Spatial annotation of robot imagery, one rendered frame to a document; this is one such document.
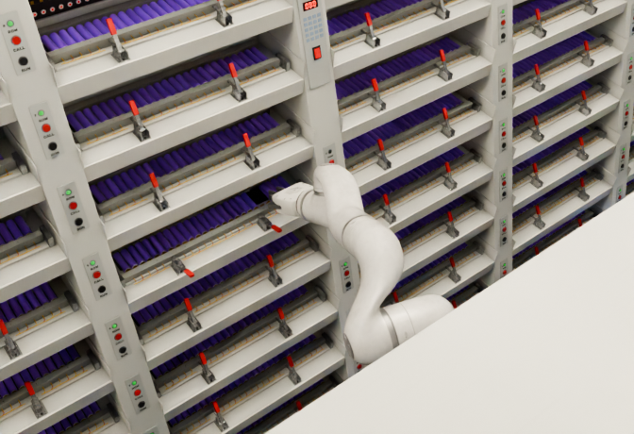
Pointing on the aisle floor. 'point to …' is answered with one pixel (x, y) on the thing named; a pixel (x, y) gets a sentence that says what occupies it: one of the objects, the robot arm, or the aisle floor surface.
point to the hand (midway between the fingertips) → (277, 194)
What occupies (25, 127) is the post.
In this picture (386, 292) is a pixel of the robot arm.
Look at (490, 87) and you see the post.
